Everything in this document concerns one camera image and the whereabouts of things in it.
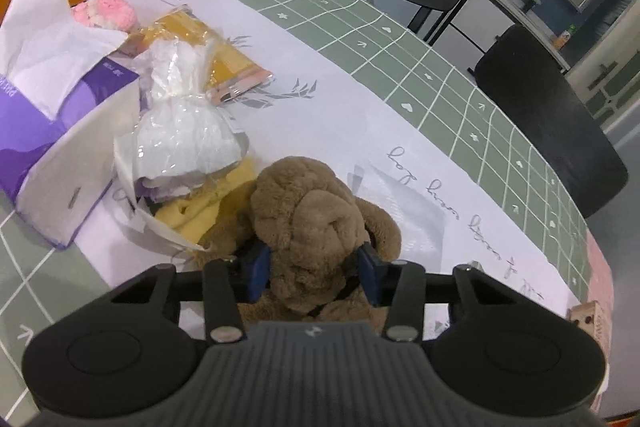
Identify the purple tissue box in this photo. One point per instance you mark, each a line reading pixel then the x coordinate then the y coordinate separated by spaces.
pixel 63 103

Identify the white printed table runner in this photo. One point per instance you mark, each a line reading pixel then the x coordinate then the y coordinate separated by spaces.
pixel 403 128

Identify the clear plastic bag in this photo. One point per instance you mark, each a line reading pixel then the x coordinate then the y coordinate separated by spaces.
pixel 178 142

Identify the white sideboard cabinet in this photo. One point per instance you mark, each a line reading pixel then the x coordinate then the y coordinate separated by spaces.
pixel 463 35

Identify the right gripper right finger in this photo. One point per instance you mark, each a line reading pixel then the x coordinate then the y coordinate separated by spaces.
pixel 399 287

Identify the yellow packaged cloth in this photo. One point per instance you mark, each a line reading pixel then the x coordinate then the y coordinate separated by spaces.
pixel 184 55

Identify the brown plush dog toy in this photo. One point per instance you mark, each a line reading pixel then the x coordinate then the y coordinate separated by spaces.
pixel 313 225

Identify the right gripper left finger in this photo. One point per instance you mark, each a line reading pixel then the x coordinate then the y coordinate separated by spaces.
pixel 226 283

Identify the yellow soft cloth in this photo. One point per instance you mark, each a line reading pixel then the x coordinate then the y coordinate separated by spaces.
pixel 193 215

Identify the pink crochet toy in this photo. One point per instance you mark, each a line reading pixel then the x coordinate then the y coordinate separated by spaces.
pixel 106 14

